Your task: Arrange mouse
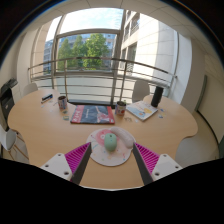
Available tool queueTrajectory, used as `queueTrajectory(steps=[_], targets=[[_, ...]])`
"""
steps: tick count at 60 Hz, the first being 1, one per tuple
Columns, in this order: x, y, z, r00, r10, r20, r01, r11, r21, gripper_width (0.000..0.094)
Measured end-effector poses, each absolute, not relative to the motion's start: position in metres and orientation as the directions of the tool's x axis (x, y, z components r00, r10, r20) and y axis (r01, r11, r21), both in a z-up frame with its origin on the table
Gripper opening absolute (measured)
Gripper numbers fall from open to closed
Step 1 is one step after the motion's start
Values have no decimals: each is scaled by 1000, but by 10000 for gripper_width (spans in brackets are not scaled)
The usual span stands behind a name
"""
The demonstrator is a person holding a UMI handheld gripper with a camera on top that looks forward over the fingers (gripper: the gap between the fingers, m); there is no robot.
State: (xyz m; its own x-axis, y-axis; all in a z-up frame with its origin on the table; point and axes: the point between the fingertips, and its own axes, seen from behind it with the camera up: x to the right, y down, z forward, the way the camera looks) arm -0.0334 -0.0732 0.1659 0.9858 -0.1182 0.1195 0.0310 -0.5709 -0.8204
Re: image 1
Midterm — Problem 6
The black office printer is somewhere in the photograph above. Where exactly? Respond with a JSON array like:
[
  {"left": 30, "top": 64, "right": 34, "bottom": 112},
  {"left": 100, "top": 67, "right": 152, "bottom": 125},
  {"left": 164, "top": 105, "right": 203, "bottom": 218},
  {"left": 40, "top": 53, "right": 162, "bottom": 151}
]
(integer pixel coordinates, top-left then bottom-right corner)
[{"left": 0, "top": 78, "right": 19, "bottom": 123}]

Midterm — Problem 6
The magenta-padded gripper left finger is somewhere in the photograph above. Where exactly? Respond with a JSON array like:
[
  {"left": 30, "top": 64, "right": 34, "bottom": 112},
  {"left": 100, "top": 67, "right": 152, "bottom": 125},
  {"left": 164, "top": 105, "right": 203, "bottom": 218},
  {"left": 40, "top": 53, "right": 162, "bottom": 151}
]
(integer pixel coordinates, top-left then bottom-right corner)
[{"left": 39, "top": 142, "right": 93, "bottom": 186}]

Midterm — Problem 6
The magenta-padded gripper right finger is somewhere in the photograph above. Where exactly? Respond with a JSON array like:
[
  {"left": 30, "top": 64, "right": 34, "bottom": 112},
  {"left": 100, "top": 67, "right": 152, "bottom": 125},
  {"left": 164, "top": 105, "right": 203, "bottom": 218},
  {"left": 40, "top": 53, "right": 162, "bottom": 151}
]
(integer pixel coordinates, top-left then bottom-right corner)
[{"left": 132, "top": 142, "right": 184, "bottom": 186}]

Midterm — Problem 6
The round pastel printed mouse pad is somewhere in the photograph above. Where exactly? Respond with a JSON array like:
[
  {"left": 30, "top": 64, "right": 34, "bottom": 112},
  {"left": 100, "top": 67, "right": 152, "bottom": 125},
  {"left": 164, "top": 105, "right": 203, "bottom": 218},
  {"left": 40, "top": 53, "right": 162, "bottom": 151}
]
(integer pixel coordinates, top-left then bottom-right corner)
[{"left": 85, "top": 126, "right": 137, "bottom": 167}]

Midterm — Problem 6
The mint green computer mouse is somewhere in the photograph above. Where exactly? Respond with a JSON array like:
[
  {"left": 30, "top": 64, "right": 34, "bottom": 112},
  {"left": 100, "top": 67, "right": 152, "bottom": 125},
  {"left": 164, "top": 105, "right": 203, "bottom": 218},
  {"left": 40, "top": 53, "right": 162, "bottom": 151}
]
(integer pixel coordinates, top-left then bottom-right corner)
[{"left": 103, "top": 132, "right": 118, "bottom": 153}]

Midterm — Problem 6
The light illustrated open book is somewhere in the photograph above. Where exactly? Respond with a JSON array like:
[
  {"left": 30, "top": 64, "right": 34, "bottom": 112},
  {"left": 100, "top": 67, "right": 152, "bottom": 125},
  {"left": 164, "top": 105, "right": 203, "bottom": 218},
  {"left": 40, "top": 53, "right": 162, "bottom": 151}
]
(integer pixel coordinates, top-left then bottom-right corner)
[{"left": 125, "top": 100, "right": 159, "bottom": 122}]

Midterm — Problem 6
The white shell chair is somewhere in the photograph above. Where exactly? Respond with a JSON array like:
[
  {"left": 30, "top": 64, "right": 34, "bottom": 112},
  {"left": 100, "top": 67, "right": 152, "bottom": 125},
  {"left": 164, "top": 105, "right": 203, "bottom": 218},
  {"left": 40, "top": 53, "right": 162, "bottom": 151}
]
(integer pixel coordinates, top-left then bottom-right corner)
[
  {"left": 131, "top": 79, "right": 151, "bottom": 103},
  {"left": 22, "top": 82, "right": 39, "bottom": 97}
]

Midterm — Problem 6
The white chair with wooden legs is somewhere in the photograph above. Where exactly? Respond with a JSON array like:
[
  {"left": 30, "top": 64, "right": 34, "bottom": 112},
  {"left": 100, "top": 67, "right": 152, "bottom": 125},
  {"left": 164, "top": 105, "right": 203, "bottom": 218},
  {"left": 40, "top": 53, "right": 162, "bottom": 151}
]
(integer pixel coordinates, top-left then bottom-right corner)
[{"left": 0, "top": 124, "right": 29, "bottom": 164}]

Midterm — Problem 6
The patterned mug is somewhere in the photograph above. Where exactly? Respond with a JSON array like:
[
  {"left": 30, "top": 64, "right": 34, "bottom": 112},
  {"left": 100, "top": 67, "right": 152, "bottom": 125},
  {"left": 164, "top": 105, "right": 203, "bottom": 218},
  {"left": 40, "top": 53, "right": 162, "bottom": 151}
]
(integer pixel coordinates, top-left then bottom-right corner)
[{"left": 57, "top": 95, "right": 69, "bottom": 111}]

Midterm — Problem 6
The red and dark magazine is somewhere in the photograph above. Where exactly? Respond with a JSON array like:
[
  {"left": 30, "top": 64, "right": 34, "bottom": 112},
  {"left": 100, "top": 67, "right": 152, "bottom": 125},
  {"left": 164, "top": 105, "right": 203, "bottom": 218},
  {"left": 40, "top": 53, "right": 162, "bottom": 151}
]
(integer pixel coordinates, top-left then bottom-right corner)
[{"left": 70, "top": 104, "right": 116, "bottom": 125}]

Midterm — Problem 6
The white mug with red print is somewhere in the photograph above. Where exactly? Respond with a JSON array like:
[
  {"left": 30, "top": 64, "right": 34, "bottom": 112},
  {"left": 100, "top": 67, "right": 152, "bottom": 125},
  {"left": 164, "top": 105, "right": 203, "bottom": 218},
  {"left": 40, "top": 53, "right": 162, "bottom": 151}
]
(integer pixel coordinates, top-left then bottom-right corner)
[{"left": 114, "top": 100, "right": 127, "bottom": 117}]

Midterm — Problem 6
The dark blue marker box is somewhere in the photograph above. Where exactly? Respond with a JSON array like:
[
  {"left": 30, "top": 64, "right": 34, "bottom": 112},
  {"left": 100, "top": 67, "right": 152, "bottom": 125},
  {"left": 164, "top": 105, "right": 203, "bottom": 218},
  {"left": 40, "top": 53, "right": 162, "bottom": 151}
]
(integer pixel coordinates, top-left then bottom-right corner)
[{"left": 40, "top": 93, "right": 54, "bottom": 103}]

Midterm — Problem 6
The black cylindrical speaker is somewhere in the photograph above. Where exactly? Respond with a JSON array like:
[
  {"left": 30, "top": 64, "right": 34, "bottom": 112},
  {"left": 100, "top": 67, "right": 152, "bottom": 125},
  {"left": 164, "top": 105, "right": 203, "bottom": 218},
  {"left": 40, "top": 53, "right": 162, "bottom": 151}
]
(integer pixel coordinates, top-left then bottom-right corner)
[{"left": 150, "top": 85, "right": 165, "bottom": 108}]

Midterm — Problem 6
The metal balcony railing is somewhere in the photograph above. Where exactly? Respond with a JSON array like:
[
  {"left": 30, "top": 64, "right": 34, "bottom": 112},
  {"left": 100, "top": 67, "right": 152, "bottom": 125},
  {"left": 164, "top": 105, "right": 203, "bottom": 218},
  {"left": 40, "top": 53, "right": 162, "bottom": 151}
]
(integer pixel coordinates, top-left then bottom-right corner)
[{"left": 27, "top": 56, "right": 178, "bottom": 104}]

